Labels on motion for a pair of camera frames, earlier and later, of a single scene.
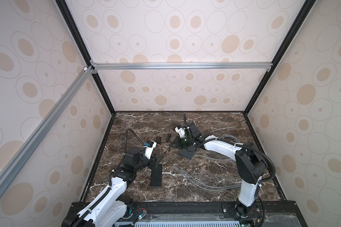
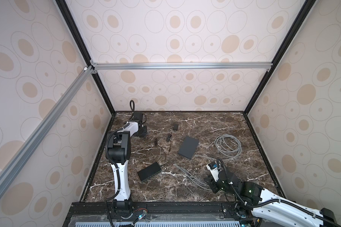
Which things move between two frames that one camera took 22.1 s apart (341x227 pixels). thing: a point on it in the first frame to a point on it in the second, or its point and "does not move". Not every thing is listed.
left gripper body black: [143, 162] to [143, 132]
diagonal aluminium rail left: [16, 159] does not move
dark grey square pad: [187, 152] does not move
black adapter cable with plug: [168, 139] to [156, 142]
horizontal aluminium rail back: [95, 66] does not move
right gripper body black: [184, 142] to [218, 187]
